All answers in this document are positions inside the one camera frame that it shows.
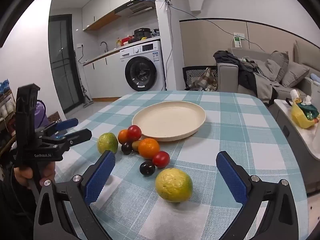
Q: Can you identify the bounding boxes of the yellow-green guava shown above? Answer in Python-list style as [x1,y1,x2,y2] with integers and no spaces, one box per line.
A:
[155,168,193,203]
[97,132,119,155]

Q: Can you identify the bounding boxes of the green white wall charger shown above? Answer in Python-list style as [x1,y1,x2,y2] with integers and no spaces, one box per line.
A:
[232,32,244,48]

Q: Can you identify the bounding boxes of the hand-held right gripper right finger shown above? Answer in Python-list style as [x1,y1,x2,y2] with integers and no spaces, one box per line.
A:
[216,151,300,240]

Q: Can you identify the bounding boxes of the teal checkered tablecloth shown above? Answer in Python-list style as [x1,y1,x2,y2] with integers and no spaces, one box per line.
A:
[54,90,308,240]

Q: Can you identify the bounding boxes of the person's left hand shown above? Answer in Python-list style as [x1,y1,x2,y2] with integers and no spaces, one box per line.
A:
[14,160,56,187]

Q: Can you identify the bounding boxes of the dark clothes pile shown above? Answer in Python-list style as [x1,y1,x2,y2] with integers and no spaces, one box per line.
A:
[213,50,279,105]

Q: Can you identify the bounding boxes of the white floor mop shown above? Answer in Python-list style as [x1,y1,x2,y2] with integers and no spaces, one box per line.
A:
[80,85,94,108]

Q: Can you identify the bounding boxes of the yellow plastic bag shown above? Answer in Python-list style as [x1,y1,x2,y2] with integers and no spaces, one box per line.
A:
[291,102,317,129]

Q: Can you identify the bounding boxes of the black range hood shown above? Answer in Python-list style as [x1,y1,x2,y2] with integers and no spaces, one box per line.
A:
[114,0,156,18]

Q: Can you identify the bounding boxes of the green snack bag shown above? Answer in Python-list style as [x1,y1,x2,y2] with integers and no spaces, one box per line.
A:
[299,95,319,119]

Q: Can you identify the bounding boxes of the cluttered storage shelf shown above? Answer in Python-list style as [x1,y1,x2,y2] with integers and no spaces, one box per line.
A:
[0,79,17,155]

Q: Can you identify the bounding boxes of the black patterned basket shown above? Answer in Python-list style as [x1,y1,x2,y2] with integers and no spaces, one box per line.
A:
[182,66,218,90]

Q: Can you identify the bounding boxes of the black pressure cooker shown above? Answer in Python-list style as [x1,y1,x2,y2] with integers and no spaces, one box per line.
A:
[134,28,152,42]

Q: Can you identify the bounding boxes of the white wall cabinets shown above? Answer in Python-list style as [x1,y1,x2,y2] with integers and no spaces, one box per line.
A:
[82,0,162,32]

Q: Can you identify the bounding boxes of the orange mandarin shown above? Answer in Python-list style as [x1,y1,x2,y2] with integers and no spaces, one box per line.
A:
[138,138,160,159]
[118,129,129,145]

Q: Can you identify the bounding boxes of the plaid cloth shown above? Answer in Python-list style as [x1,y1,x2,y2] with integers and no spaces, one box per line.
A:
[189,67,218,91]

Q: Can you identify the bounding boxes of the dark glass door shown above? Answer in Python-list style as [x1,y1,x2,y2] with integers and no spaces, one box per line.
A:
[48,14,84,114]

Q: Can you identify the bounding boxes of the white washing machine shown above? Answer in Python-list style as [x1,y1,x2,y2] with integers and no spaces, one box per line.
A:
[119,40,166,92]

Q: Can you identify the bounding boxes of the grey sofa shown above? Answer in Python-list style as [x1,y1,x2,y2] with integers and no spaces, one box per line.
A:
[217,40,320,105]

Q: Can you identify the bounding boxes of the purple water jug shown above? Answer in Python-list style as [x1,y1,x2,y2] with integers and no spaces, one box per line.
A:
[34,99,49,128]

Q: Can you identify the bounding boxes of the cream round plate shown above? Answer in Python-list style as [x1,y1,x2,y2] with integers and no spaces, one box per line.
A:
[132,101,206,142]

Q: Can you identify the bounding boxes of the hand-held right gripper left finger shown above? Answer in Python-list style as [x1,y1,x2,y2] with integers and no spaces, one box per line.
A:
[33,150,116,240]

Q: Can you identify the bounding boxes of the white side table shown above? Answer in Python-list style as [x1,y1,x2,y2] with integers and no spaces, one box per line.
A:
[274,99,320,160]

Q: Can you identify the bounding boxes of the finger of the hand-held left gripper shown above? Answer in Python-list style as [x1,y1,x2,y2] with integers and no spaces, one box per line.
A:
[39,128,92,152]
[34,118,79,137]

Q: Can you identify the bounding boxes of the dark purple plum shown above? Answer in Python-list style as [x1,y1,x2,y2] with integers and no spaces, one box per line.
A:
[121,142,133,155]
[139,161,156,176]

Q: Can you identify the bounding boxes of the grey sofa cushion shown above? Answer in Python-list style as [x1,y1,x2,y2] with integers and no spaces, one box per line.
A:
[270,51,290,82]
[281,62,310,88]
[260,59,281,82]

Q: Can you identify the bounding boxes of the red tomato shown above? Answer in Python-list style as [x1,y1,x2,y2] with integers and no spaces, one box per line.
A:
[127,125,142,142]
[152,151,170,168]

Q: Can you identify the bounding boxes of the white kitchen base cabinet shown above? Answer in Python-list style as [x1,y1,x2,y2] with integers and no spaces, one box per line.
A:
[82,47,125,100]

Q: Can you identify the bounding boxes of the dark wall cable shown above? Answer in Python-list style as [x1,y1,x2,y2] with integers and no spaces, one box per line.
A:
[155,0,265,53]

